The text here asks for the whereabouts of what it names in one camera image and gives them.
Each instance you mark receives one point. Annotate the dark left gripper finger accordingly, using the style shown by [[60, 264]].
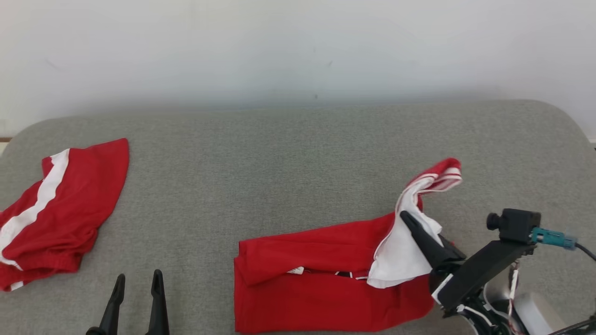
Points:
[[157, 307], [114, 307]]

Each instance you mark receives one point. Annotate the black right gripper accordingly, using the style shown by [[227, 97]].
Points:
[[475, 274]]

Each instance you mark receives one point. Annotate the red shorts with white stripe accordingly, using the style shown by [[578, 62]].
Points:
[[70, 214]]

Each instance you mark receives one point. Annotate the red jersey with white sleeves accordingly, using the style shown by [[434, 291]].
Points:
[[316, 293]]

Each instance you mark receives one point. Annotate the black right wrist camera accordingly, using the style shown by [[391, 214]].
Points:
[[517, 225]]

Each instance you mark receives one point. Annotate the teal right camera connector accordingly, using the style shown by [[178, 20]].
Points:
[[554, 237]]

